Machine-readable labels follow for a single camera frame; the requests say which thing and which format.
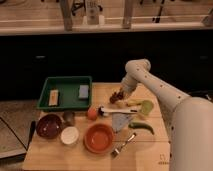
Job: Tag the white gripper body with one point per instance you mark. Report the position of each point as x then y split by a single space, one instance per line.
128 85

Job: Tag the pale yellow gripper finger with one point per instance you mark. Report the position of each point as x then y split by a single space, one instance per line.
120 95

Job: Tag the dark red grape bunch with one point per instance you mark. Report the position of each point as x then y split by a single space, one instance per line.
113 98

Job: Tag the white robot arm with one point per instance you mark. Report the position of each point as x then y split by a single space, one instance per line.
191 147

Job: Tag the red-orange bowl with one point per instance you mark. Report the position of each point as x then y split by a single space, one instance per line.
99 138

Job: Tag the small white bowl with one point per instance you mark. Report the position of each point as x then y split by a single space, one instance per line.
70 135

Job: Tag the dark purple bowl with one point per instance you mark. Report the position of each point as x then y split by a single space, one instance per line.
49 126

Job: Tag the yellow banana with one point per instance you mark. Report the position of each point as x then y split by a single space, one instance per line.
133 102

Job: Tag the grey-blue folded cloth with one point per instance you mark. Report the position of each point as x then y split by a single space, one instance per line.
119 121

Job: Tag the light green cup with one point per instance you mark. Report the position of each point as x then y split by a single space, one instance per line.
146 108

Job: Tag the green chili pepper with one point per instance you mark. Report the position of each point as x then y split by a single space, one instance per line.
137 125

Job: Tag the orange fruit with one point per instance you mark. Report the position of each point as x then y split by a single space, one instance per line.
92 113

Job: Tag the blue-grey sponge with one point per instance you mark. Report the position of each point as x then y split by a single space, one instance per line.
83 91

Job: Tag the metal fork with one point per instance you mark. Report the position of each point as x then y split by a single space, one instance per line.
118 149

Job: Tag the brown kiwi fruit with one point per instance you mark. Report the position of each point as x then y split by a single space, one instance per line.
69 118

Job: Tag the green plastic tray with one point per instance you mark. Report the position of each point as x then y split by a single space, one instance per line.
68 87

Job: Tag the wooden block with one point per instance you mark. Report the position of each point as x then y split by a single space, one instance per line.
53 97

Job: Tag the white-handled knife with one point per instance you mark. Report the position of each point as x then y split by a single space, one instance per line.
103 110

